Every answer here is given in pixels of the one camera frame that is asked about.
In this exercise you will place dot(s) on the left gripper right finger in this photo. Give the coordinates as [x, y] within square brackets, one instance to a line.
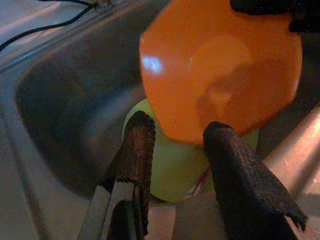
[245, 185]

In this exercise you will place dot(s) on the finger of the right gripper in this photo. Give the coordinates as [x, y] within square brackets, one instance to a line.
[260, 6]

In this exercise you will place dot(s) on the stainless steel sink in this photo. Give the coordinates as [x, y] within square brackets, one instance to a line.
[62, 100]

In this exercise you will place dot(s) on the orange bowl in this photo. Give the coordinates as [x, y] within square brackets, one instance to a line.
[200, 75]

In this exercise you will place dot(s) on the green plate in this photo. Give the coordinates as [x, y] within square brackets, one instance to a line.
[175, 170]

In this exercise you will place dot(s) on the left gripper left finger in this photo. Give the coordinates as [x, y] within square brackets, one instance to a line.
[137, 155]

